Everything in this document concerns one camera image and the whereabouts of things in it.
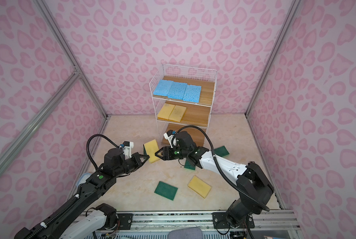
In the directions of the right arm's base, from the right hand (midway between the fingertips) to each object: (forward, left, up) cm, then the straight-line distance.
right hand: (159, 153), depth 75 cm
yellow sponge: (+23, -8, +6) cm, 25 cm away
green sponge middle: (+3, -15, -19) cm, 25 cm away
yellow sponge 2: (+4, +5, -1) cm, 6 cm away
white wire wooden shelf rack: (+23, -20, +5) cm, 31 cm away
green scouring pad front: (-12, -3, -19) cm, 23 cm away
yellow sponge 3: (-10, -21, -18) cm, 30 cm away
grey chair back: (-31, -14, -17) cm, 38 cm away
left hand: (0, +4, 0) cm, 5 cm away
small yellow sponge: (+24, -1, +6) cm, 25 cm away
